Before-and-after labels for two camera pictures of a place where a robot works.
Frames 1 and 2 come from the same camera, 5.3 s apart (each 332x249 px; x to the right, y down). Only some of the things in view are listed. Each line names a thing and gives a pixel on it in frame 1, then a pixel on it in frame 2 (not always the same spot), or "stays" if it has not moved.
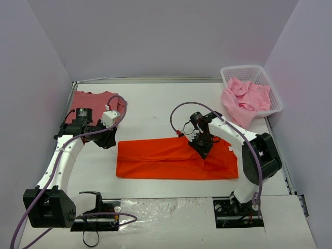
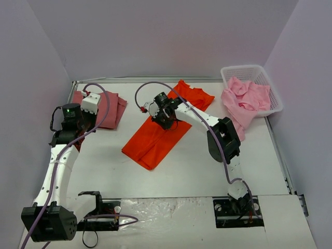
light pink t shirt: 244,100 stays
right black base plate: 228,214 stays
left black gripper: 108,138 -> 86,124
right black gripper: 201,148 -> 164,120
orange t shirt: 175,158 -> 150,145
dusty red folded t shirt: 98,102 stays
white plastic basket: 256,74 stays
